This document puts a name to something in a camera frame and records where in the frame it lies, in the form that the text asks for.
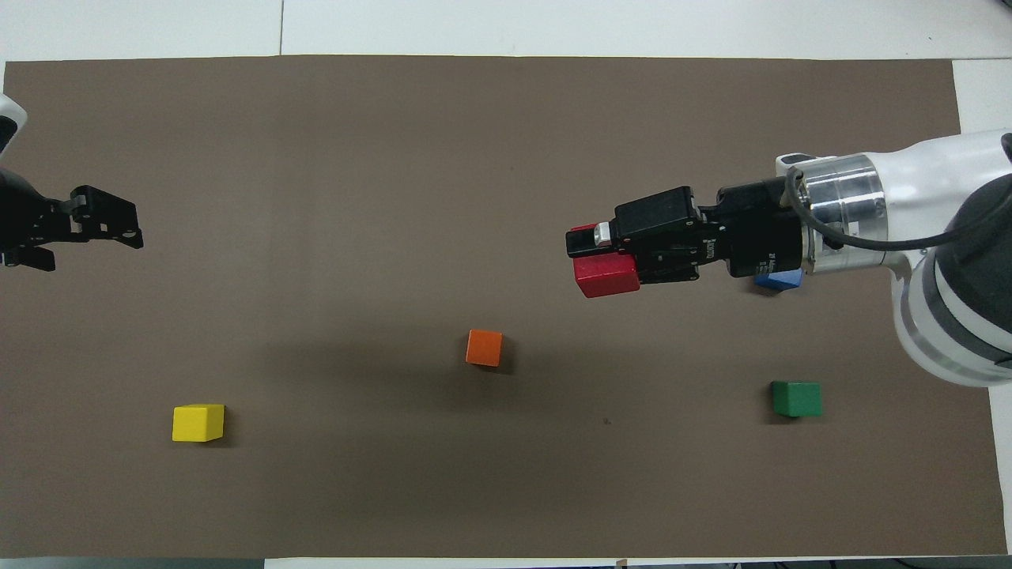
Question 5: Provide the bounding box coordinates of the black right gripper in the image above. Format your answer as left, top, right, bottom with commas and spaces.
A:
566, 180, 808, 286

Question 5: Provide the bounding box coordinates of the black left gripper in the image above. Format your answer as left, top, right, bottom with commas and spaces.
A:
0, 169, 145, 273

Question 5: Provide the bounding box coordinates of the red block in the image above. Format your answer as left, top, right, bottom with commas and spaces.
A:
570, 224, 642, 300

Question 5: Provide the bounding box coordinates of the blue block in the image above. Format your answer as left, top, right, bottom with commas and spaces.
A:
753, 269, 804, 296

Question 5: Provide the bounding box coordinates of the green block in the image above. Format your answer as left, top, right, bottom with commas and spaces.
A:
770, 380, 824, 419

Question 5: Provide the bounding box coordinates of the orange block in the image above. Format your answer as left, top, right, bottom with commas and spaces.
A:
465, 329, 504, 368

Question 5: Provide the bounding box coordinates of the yellow block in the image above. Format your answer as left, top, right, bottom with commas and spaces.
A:
172, 403, 227, 443

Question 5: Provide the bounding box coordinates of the brown table mat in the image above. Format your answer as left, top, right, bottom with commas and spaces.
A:
0, 55, 987, 559

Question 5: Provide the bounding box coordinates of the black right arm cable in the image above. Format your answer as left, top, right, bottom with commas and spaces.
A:
783, 168, 972, 253

